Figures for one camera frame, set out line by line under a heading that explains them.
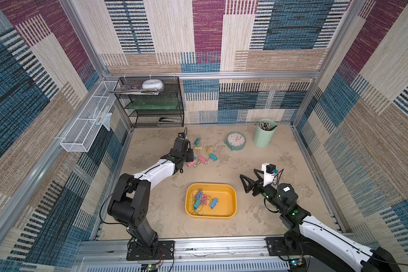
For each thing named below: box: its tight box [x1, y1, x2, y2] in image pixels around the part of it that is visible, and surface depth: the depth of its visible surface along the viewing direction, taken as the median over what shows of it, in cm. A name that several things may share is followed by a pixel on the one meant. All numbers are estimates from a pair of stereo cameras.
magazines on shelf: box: [108, 83, 165, 96], surface depth 88 cm
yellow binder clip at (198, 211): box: [192, 207, 204, 216], surface depth 84 cm
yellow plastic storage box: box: [185, 183, 238, 220], surface depth 87 cm
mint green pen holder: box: [253, 118, 278, 149], surface depth 105 cm
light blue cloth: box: [102, 112, 113, 132], surface depth 81 cm
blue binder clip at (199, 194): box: [196, 189, 204, 201], surface depth 89 cm
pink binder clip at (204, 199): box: [201, 193, 211, 206], surface depth 88 cm
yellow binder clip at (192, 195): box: [190, 189, 198, 205], surface depth 89 cm
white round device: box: [141, 79, 164, 92], surface depth 91 cm
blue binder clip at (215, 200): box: [209, 197, 219, 210], surface depth 88 cm
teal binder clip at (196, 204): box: [193, 198, 202, 211], surface depth 85 cm
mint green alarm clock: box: [224, 131, 246, 151], surface depth 110 cm
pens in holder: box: [259, 121, 271, 131], surface depth 98 cm
